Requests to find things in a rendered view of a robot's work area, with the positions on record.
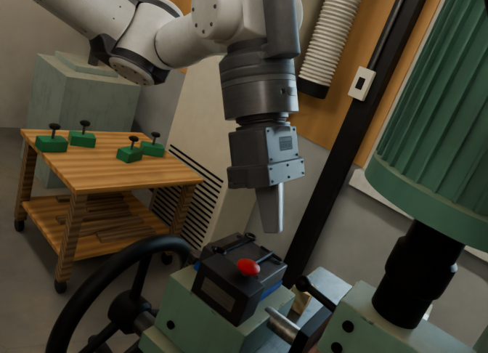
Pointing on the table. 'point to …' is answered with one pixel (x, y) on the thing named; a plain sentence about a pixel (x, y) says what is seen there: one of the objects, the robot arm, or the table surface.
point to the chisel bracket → (380, 330)
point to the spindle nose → (415, 274)
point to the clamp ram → (316, 328)
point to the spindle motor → (442, 128)
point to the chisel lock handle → (304, 284)
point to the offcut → (302, 298)
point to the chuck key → (267, 256)
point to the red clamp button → (248, 266)
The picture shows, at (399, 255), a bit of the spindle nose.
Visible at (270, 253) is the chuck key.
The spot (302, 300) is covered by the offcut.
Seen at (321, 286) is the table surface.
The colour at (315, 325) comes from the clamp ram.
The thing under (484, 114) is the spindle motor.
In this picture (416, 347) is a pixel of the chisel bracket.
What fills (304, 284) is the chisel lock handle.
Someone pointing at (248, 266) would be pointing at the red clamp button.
